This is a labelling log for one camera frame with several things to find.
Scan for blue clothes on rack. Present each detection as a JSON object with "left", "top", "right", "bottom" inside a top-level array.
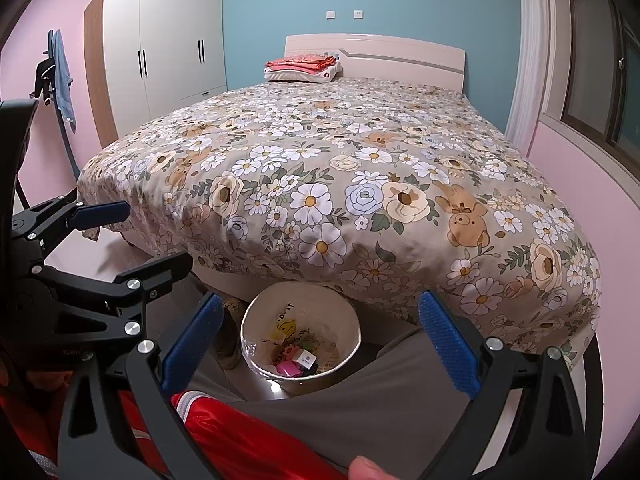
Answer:
[{"left": 30, "top": 30, "right": 81, "bottom": 171}]

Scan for black hanging straps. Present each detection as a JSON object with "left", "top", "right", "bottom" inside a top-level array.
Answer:
[{"left": 32, "top": 57, "right": 57, "bottom": 106}]

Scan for person's grey trousers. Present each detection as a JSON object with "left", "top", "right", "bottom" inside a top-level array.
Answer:
[{"left": 145, "top": 277, "right": 501, "bottom": 480}]

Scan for person's left forearm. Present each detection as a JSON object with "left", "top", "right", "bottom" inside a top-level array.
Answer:
[{"left": 0, "top": 370, "right": 66, "bottom": 480}]

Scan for person's right hand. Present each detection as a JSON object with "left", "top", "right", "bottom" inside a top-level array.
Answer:
[{"left": 347, "top": 455, "right": 396, "bottom": 480}]

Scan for printed plastic bin liner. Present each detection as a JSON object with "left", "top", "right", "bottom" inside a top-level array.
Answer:
[{"left": 242, "top": 285, "right": 360, "bottom": 378}]

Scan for floral bed blanket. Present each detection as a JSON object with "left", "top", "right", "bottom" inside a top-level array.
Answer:
[{"left": 77, "top": 77, "right": 601, "bottom": 356}]

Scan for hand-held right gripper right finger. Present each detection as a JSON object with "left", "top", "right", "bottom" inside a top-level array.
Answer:
[{"left": 417, "top": 290, "right": 586, "bottom": 480}]

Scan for white wardrobe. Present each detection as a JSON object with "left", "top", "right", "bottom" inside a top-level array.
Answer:
[{"left": 83, "top": 0, "right": 228, "bottom": 148}]

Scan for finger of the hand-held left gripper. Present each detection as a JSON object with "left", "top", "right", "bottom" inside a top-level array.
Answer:
[
  {"left": 12, "top": 197, "right": 130, "bottom": 264},
  {"left": 27, "top": 252, "right": 193, "bottom": 339}
]

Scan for white window moulding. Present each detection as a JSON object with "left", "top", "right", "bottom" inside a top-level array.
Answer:
[{"left": 505, "top": 0, "right": 571, "bottom": 151}]

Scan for folded red clothes on pillow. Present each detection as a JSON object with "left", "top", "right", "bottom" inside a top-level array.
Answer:
[{"left": 264, "top": 62, "right": 343, "bottom": 83}]

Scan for dark framed window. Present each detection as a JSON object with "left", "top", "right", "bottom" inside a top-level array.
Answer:
[{"left": 560, "top": 0, "right": 640, "bottom": 146}]

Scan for white round bin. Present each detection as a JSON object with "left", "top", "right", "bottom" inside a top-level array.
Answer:
[{"left": 240, "top": 282, "right": 362, "bottom": 396}]

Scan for person's red jacket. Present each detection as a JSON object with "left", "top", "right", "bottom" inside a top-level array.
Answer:
[{"left": 115, "top": 390, "right": 351, "bottom": 480}]

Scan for folded pink cloth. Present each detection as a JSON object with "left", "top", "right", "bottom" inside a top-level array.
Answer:
[{"left": 265, "top": 54, "right": 341, "bottom": 72}]

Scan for beige shoe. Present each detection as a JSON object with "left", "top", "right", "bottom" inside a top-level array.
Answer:
[{"left": 216, "top": 297, "right": 246, "bottom": 370}]

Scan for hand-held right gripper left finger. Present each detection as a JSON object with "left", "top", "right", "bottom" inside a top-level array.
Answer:
[{"left": 57, "top": 291, "right": 224, "bottom": 480}]

